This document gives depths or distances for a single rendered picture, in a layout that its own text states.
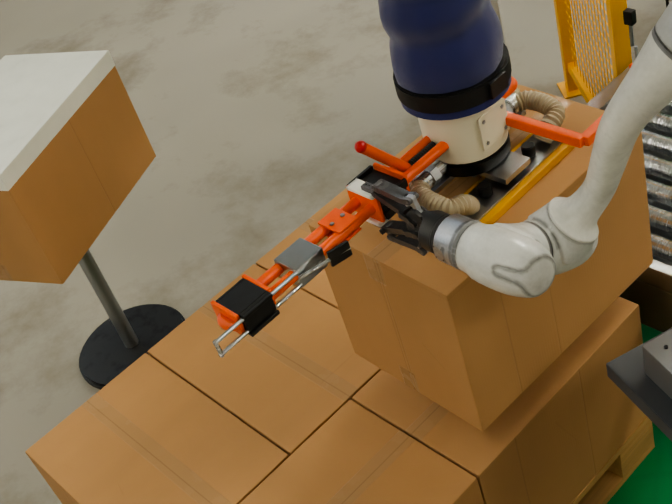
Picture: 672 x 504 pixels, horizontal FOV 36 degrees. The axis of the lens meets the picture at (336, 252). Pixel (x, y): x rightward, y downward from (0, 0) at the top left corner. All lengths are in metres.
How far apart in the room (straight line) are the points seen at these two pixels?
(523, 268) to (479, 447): 0.71
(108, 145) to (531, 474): 1.60
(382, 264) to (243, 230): 2.03
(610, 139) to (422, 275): 0.53
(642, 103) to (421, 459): 1.07
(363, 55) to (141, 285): 1.59
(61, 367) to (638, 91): 2.68
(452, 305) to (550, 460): 0.67
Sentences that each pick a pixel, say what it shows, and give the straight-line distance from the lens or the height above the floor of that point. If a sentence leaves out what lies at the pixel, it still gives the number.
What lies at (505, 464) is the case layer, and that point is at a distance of 2.33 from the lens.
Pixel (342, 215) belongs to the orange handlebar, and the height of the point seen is 1.19.
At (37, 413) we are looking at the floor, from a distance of 3.69.
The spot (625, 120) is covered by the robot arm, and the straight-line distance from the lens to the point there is 1.56.
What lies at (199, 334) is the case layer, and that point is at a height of 0.54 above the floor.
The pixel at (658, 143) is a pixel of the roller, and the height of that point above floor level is 0.54.
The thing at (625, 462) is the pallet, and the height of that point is 0.07.
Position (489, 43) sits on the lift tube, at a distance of 1.94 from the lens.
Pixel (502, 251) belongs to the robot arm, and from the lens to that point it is 1.70.
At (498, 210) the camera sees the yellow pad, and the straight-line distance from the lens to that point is 2.04.
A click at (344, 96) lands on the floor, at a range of 4.58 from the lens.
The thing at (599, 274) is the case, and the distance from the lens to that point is 2.31.
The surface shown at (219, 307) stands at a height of 1.20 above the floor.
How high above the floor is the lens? 2.35
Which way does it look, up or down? 39 degrees down
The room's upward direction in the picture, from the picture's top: 19 degrees counter-clockwise
